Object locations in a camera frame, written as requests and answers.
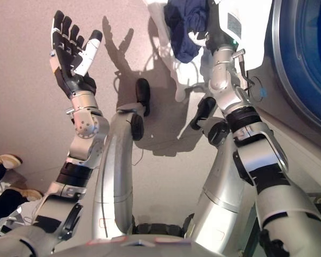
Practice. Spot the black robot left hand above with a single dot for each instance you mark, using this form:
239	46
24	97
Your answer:
69	61

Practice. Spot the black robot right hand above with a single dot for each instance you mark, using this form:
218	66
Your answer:
222	29

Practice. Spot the navy blue clothes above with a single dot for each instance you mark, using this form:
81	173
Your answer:
186	29

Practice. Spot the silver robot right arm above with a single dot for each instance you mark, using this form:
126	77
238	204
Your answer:
259	150

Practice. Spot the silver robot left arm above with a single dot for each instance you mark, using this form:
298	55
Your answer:
83	144

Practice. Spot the white fabric laundry basket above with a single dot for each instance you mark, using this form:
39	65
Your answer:
184	72

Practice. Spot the grey front-load washing machine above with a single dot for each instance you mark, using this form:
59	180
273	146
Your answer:
305	53

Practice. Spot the black robot left foot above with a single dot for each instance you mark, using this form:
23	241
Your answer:
143	93

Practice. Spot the black robot foot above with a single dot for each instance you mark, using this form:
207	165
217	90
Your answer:
204	111
143	93

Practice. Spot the black robot right foot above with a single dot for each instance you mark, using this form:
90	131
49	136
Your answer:
204	111

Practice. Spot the tan person shoe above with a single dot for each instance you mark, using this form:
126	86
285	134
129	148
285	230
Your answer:
9	160
26	193

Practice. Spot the silver robot left leg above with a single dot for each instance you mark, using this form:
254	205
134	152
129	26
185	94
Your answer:
115	171

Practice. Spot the black person trousers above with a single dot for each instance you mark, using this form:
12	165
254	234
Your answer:
2	203

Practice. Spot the grey robot torso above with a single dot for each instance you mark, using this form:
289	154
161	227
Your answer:
139	245

